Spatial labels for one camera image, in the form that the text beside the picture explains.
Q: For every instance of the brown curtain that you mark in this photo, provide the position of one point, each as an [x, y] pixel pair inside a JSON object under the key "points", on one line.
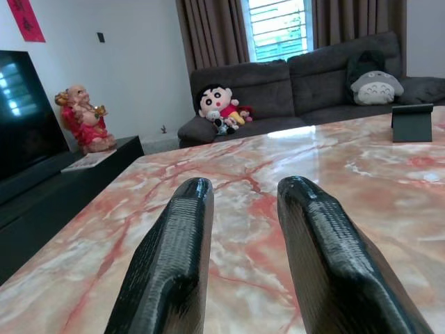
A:
{"points": [[358, 19], [212, 33]]}

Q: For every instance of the black low TV cabinet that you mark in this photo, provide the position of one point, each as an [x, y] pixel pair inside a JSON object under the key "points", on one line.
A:
{"points": [[52, 195]]}

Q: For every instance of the dark grey fabric sofa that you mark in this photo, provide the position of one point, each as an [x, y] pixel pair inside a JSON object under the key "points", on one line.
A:
{"points": [[313, 90]]}

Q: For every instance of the window with white grille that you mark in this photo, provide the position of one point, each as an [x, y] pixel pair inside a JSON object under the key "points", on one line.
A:
{"points": [[278, 29]]}

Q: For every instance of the black flat screen television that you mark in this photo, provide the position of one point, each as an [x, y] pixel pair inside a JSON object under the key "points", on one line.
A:
{"points": [[24, 115]]}

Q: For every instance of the black box-shaped stand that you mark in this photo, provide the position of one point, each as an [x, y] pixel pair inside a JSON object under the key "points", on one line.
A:
{"points": [[412, 123]]}

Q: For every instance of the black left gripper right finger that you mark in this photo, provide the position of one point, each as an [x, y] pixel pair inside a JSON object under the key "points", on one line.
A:
{"points": [[333, 257]]}

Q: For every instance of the black-haired boy plush doll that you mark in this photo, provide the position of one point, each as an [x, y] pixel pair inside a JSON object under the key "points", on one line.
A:
{"points": [[217, 102]]}

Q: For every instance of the grey Totoro plush toy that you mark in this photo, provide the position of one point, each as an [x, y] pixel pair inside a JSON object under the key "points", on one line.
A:
{"points": [[375, 87]]}

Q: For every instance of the small red plush doll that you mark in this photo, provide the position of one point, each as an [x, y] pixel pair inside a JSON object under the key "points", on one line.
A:
{"points": [[245, 113]]}

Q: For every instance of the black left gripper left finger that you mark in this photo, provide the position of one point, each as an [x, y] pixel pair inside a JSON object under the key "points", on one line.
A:
{"points": [[167, 257]]}

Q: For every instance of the red paper wall banner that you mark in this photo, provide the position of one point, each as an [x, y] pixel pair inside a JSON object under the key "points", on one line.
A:
{"points": [[28, 19]]}

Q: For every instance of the laughing Buddha statue red robe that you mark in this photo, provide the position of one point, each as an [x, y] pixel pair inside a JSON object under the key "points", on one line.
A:
{"points": [[85, 120]]}

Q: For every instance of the white printed paper sheet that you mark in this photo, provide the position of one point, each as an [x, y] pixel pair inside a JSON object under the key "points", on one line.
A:
{"points": [[88, 160]]}

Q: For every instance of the black wall switch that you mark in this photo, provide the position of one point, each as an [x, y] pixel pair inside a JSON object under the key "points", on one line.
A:
{"points": [[101, 37]]}

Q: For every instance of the small black white plush toy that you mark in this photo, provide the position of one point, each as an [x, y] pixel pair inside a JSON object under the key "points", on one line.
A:
{"points": [[222, 127]]}

